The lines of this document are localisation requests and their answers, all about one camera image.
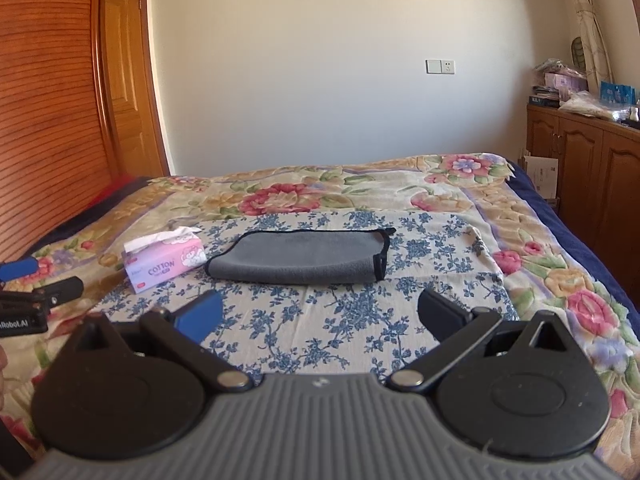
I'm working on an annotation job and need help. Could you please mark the purple and grey microfibre towel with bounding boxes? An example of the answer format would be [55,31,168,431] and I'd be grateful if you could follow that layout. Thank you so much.
[205,228,395,286]

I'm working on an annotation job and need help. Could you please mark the wooden room door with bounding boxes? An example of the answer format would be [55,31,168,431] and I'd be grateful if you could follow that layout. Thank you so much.
[103,0,169,177]

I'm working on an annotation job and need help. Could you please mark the person's left hand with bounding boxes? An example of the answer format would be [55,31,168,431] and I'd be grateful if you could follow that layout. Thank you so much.
[0,346,8,393]

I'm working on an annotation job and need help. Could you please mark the pink cotton tissue box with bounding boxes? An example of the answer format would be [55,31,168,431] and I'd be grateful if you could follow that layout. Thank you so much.
[122,226,207,294]

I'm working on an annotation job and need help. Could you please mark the floral beige bed blanket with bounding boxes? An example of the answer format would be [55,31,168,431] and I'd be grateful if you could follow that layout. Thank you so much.
[1,153,639,479]

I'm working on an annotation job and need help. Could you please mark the wooden slatted wardrobe door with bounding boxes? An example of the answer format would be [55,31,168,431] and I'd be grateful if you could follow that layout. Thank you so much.
[1,0,120,260]

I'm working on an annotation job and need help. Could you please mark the navy blue bed sheet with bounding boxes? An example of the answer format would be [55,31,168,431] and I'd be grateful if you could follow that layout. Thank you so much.
[508,160,639,332]

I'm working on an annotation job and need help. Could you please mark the white cardboard box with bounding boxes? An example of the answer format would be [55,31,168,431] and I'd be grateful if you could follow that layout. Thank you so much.
[522,154,559,200]

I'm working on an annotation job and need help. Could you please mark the brown wooden cabinet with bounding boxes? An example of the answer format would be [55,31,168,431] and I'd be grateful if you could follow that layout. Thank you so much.
[526,105,639,306]

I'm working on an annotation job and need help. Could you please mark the clear plastic bag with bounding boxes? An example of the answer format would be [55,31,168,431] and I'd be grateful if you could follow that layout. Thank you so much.
[559,91,629,122]

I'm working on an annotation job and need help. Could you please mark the pink box on cabinet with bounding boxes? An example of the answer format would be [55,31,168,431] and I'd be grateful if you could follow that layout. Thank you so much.
[544,73,588,101]

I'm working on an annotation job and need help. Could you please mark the blue boxes on cabinet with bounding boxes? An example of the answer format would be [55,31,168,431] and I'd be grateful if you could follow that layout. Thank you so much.
[600,81,637,107]

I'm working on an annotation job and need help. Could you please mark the patterned cream curtain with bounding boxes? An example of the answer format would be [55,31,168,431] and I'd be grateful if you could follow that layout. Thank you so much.
[572,0,613,93]

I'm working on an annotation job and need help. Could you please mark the white wall socket switch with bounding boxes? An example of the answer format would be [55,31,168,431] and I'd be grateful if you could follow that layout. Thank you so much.
[425,58,456,75]

